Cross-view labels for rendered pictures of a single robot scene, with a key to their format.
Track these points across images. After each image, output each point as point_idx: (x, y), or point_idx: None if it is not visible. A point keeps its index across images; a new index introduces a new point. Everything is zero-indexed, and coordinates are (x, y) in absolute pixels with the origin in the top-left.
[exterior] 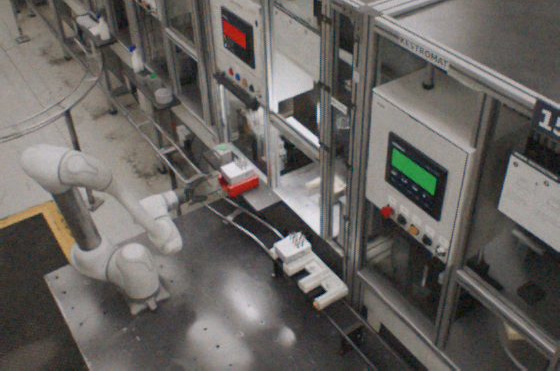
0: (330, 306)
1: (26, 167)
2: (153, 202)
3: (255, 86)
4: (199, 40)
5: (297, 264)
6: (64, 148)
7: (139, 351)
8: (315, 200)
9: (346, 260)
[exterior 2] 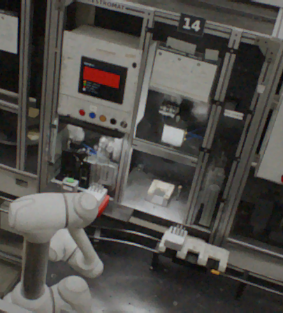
0: (203, 273)
1: (26, 221)
2: (65, 236)
3: (118, 119)
4: (26, 92)
5: (186, 248)
6: (56, 193)
7: None
8: (156, 202)
9: (214, 233)
